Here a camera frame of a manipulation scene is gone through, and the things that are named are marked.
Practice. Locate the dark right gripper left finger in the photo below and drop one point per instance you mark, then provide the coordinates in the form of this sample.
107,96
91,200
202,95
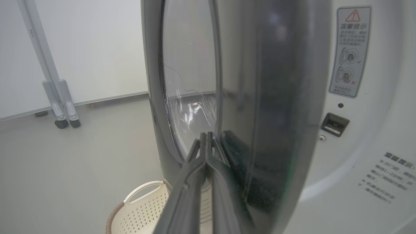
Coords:
188,195

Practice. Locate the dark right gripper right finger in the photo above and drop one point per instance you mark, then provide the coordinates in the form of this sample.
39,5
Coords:
222,201

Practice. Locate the grey washing machine door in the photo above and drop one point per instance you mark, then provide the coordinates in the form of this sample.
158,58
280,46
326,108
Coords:
276,97

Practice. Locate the white front-load washing machine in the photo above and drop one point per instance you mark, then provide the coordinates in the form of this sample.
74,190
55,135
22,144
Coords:
383,130

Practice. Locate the cream perforated laundry basket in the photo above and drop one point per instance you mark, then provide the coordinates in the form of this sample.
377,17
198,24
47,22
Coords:
139,214

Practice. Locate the grey stand leg with caster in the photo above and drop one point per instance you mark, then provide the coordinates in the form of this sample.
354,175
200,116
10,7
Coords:
70,104
53,100

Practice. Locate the white partition board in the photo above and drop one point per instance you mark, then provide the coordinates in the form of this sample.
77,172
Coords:
97,48

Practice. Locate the grey warning label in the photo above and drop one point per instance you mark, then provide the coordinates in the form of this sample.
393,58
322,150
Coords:
349,55

